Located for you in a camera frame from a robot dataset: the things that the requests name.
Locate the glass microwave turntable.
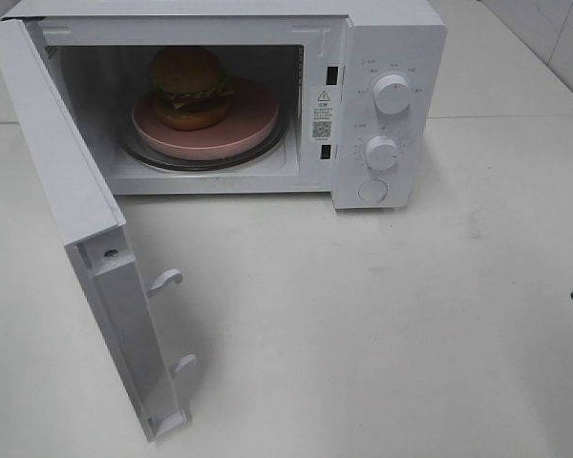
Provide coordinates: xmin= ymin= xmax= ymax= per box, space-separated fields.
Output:
xmin=117 ymin=116 xmax=290 ymax=175

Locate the burger with lettuce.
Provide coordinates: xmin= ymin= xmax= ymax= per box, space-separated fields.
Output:
xmin=148 ymin=46 xmax=232 ymax=131

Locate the pink round plate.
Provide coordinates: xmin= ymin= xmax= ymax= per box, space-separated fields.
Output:
xmin=132 ymin=77 xmax=280 ymax=161

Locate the round white door button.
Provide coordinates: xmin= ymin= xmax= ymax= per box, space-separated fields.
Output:
xmin=358 ymin=179 xmax=389 ymax=203

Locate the white upper microwave knob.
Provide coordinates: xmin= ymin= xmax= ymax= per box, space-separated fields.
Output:
xmin=372 ymin=73 xmax=413 ymax=115

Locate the white lower microwave knob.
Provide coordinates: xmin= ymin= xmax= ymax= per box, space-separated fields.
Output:
xmin=364 ymin=136 xmax=400 ymax=171

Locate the white microwave oven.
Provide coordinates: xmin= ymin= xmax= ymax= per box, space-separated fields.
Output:
xmin=0 ymin=1 xmax=447 ymax=217

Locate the white microwave knob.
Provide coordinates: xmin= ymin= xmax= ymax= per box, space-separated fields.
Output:
xmin=364 ymin=136 xmax=400 ymax=171
xmin=372 ymin=73 xmax=413 ymax=115

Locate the white microwave door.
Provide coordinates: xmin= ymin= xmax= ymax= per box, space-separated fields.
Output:
xmin=0 ymin=19 xmax=197 ymax=442

